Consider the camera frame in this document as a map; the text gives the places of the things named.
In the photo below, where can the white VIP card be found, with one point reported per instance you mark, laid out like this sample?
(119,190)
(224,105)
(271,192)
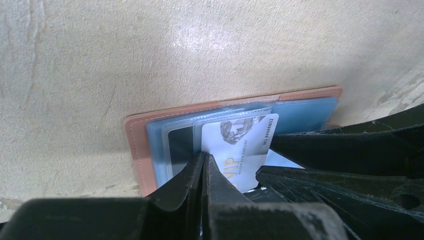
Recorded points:
(239,147)

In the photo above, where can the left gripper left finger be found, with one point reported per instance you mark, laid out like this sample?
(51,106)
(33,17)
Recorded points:
(172,212)

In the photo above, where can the pink leather card holder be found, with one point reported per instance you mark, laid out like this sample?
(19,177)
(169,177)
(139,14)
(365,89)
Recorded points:
(143,141)

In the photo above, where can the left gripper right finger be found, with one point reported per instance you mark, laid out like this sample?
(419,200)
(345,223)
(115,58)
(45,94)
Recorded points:
(229,215)

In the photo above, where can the black card in sleeve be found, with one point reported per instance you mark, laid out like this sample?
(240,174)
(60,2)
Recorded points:
(181,148)

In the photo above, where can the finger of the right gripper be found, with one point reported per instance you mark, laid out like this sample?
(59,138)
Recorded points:
(389,146)
(370,207)

